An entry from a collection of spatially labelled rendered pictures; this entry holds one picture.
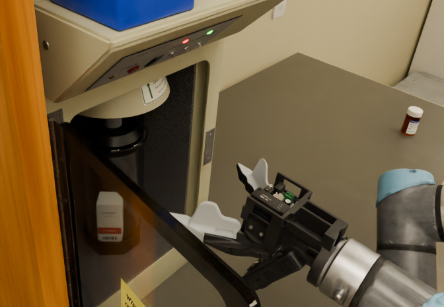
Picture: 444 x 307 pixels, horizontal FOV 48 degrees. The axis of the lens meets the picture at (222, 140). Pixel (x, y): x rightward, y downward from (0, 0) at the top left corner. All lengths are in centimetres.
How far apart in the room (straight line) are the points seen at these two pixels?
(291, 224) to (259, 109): 93
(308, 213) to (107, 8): 33
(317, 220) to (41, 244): 30
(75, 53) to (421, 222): 47
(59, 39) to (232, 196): 75
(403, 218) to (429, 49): 300
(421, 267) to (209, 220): 27
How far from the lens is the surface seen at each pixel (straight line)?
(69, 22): 47
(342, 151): 139
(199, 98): 81
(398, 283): 59
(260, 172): 69
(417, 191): 70
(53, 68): 51
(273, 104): 154
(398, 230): 69
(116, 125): 78
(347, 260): 59
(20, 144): 45
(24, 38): 41
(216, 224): 63
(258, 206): 59
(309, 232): 60
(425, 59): 367
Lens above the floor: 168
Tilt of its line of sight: 33 degrees down
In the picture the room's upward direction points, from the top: 7 degrees clockwise
